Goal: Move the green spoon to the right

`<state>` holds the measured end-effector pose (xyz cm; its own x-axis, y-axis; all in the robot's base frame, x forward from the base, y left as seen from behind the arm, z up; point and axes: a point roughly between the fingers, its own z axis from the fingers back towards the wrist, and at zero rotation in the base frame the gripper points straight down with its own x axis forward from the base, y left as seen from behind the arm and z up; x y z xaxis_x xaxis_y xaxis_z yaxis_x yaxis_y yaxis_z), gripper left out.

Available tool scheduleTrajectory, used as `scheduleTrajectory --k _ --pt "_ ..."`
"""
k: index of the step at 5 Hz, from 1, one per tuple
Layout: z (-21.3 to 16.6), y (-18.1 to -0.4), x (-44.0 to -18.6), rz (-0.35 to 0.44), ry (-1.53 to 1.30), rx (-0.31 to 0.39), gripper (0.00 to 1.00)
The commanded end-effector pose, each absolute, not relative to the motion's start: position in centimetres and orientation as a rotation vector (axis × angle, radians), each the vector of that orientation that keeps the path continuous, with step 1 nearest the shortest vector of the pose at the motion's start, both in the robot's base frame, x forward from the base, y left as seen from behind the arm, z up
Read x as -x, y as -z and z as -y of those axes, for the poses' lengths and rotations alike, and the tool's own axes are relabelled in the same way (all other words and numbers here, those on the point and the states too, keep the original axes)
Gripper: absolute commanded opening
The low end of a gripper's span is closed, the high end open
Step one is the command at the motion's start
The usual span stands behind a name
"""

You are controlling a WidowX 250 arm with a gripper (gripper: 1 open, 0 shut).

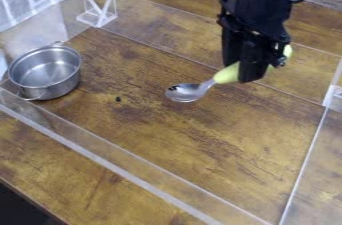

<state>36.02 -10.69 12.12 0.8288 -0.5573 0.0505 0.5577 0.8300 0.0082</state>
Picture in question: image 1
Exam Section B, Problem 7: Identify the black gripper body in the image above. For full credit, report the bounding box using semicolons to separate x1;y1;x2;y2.
215;0;299;68

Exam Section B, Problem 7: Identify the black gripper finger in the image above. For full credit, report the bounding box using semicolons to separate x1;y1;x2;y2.
222;28;243;66
238;37;273;83

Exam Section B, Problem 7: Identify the green handled metal spoon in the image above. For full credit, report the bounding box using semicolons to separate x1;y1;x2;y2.
164;44;294;104

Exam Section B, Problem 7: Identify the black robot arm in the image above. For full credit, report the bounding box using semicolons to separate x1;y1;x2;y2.
218;0;293;82

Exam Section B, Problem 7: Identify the small stainless steel pot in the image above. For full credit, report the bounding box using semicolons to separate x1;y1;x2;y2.
8;43;83;101

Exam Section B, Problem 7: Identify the clear acrylic front barrier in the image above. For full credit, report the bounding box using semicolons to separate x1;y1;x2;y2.
0;87;271;225

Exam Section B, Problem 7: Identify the clear acrylic triangle bracket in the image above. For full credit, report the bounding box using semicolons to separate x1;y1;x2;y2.
76;0;118;28

